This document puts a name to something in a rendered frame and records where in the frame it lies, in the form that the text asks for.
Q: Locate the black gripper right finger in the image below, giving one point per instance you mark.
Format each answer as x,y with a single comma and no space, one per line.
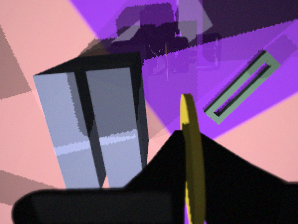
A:
238,192

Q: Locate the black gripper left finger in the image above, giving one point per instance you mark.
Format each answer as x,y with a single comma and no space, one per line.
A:
156,195

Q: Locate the thin gold coin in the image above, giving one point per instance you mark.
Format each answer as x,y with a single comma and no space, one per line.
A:
195,176

